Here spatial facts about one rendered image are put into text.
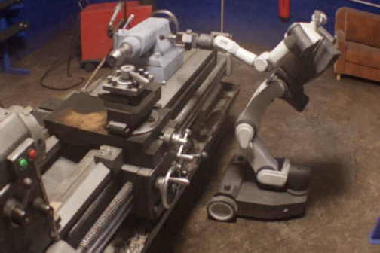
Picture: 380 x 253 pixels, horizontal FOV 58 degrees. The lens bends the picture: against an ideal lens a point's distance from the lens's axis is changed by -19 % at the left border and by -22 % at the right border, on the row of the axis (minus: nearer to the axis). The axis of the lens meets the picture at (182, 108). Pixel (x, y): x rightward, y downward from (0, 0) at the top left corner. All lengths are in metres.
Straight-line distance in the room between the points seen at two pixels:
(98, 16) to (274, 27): 2.46
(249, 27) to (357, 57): 1.82
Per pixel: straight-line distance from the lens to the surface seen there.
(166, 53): 2.50
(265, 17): 5.73
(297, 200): 2.64
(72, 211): 1.55
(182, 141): 1.83
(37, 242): 1.33
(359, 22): 5.23
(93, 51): 4.86
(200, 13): 5.94
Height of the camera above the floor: 1.84
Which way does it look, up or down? 28 degrees down
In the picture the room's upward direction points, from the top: straight up
